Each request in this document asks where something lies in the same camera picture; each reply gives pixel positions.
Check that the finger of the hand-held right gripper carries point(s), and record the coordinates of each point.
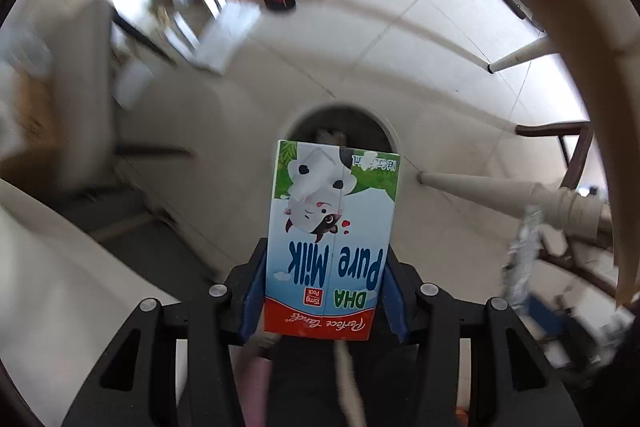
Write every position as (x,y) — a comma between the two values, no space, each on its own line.
(547,319)

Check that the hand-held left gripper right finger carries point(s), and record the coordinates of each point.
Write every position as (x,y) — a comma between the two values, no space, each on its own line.
(396,302)

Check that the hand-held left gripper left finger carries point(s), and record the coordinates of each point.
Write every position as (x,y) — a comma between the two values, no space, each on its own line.
(251,302)

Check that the silver foil wrapper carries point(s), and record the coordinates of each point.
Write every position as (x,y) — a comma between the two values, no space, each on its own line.
(522,252)

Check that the blue and white milk carton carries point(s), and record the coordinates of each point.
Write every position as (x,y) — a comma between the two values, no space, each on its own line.
(330,237)

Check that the white round trash bin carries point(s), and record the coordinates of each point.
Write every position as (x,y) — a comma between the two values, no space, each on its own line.
(345,119)

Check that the cream turned table leg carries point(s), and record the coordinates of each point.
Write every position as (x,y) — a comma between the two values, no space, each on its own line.
(500,193)
(520,56)

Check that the dark wooden chair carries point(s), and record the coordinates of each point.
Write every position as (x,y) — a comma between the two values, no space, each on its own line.
(580,157)

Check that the grey upholstered chair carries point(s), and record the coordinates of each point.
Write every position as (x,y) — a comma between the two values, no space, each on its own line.
(85,97)

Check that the white flat box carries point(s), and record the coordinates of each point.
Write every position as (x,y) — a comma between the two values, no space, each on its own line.
(227,38)

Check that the flat brown cardboard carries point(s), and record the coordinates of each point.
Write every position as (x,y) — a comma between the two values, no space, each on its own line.
(27,117)

